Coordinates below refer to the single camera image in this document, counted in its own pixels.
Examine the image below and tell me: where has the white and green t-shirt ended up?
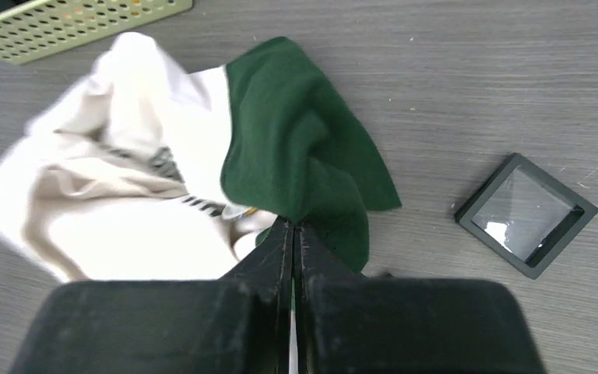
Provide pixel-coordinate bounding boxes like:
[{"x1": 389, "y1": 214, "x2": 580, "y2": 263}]
[{"x1": 0, "y1": 33, "x2": 402, "y2": 283}]

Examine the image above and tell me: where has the black square display box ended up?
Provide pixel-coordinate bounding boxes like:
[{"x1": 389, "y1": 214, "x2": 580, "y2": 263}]
[{"x1": 454, "y1": 153, "x2": 598, "y2": 280}]

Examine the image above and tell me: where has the yellow-green perforated basket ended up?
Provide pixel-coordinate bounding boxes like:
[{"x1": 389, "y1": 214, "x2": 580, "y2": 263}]
[{"x1": 0, "y1": 0, "x2": 194, "y2": 65}]

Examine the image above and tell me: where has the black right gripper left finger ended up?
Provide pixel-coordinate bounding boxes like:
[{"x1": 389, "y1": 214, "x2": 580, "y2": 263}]
[{"x1": 11, "y1": 219, "x2": 294, "y2": 373}]

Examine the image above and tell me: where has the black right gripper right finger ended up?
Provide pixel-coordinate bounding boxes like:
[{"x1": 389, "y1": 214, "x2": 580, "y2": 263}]
[{"x1": 294, "y1": 226, "x2": 546, "y2": 373}]

